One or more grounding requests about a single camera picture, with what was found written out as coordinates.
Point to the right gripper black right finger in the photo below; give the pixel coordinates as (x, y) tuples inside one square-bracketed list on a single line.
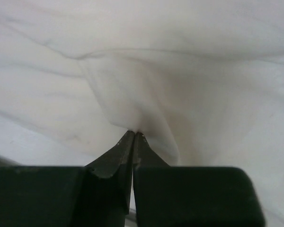
[(181, 196)]

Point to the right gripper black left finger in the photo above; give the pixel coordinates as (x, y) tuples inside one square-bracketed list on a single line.
[(95, 195)]

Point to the white t-shirt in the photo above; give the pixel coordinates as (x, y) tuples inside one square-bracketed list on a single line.
[(203, 80)]

